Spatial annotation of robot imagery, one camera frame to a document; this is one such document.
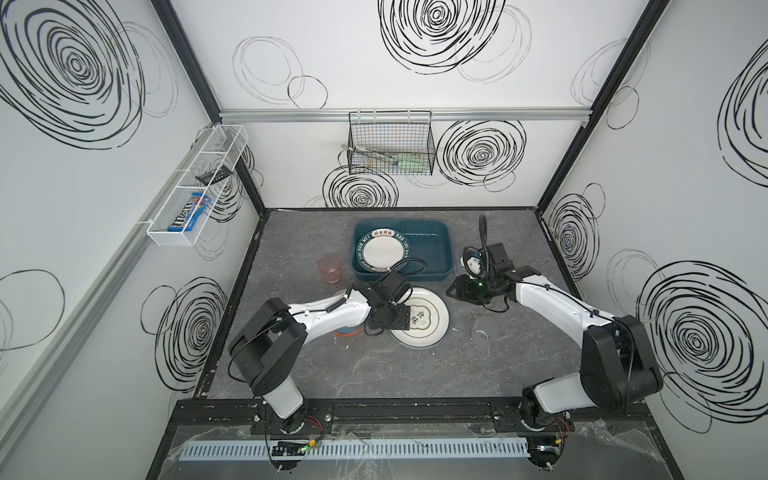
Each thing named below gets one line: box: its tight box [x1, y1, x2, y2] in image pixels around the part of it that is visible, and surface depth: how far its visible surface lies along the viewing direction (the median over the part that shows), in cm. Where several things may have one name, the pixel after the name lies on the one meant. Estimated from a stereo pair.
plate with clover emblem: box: [388, 286, 450, 349], surface depth 91 cm
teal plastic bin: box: [350, 218, 454, 281], surface depth 108 cm
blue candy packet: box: [168, 192, 212, 232], surface depth 72 cm
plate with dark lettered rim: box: [356, 228, 411, 272], surface depth 109 cm
